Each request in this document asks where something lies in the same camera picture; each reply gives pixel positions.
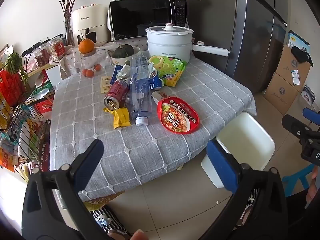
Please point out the crumpled white tissue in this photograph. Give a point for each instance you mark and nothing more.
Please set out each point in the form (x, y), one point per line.
(123, 73)

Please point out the clear glass jar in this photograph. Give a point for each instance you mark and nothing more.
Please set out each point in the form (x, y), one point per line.
(100, 60)

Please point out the torn white cardboard piece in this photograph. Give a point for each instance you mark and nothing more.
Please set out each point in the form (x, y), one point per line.
(157, 96)

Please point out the red oval noodle lid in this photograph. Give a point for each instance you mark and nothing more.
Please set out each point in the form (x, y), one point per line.
(178, 117)

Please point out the blue white printed box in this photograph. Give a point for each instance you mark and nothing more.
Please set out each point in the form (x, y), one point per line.
(297, 38)

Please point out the black bag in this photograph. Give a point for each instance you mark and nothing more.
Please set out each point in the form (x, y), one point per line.
(302, 55)

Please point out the white bowl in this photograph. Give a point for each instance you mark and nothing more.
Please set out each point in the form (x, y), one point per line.
(120, 61)

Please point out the red drink can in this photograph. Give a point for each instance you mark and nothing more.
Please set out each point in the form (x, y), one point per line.
(117, 92)

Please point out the grey refrigerator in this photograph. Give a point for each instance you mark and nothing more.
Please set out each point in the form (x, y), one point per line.
(240, 30)

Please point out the red label glass jar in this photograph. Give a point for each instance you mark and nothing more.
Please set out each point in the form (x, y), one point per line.
(57, 47)
(43, 55)

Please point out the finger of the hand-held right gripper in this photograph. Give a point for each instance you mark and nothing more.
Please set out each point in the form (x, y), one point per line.
(312, 116)
(296, 127)

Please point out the yellow floral undercloth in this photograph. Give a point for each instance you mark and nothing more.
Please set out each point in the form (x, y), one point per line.
(100, 201)

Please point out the yellow wrapper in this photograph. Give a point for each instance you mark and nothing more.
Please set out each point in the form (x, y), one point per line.
(121, 118)

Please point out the brown cardboard box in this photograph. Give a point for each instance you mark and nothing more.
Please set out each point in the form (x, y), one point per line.
(290, 67)
(282, 95)

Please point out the dried twig bunch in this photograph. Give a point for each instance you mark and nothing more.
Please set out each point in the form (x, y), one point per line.
(67, 5)

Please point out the grey checked tablecloth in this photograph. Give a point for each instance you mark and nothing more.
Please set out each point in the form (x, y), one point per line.
(150, 145)

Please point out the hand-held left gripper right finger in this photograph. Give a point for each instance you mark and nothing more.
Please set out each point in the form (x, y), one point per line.
(221, 165)

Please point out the small tangerine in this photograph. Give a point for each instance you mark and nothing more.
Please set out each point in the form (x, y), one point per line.
(97, 67)
(90, 73)
(84, 72)

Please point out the blue white snack packet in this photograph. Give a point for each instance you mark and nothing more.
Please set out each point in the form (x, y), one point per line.
(156, 83)

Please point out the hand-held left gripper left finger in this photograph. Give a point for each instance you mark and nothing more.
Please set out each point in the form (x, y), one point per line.
(91, 155)

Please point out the red gift box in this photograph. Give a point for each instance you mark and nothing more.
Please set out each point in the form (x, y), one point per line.
(43, 107)

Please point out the green pumpkin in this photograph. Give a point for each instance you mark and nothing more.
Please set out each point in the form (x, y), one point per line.
(122, 51)

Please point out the red plastic bag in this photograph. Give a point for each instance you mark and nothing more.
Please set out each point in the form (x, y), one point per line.
(11, 87)

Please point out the person's right hand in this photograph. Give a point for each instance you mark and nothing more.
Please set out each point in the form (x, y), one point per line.
(314, 185)

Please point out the blue plastic stool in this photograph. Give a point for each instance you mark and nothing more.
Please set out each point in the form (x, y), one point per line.
(297, 178)

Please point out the white paper roll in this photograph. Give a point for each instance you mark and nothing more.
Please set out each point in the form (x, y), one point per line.
(25, 146)

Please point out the large orange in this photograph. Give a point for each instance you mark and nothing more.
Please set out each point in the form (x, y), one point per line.
(86, 46)

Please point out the cream air fryer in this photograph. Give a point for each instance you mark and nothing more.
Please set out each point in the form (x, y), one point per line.
(87, 17)

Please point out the green leafy herbs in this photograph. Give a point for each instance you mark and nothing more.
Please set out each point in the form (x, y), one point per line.
(16, 63)

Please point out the black microwave oven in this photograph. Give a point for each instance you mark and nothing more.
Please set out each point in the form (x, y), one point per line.
(140, 17)

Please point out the clear plastic bottle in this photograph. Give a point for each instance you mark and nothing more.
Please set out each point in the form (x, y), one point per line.
(140, 90)

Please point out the white trash bin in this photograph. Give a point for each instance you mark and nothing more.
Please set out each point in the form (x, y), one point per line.
(245, 140)

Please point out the white flower print tablecloth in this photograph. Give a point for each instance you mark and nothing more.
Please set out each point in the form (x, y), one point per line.
(71, 63)

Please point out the green snack bag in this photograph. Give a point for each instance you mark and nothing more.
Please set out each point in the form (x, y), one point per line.
(170, 67)

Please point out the glass vase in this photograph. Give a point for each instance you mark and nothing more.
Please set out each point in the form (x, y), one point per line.
(69, 35)

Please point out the white electric pot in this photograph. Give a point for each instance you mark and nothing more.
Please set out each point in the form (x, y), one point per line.
(167, 45)

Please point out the white square container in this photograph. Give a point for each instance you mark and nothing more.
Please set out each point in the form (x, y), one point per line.
(53, 75)

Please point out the person's left hand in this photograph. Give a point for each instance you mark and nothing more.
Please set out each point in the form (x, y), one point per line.
(140, 235)

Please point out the blue carton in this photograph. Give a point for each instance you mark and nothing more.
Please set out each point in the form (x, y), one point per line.
(114, 76)

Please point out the yellow sauce sachet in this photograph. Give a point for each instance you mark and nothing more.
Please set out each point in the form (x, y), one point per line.
(105, 80)
(106, 89)

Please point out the person's dark clothing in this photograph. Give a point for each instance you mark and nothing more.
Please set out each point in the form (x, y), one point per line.
(300, 217)

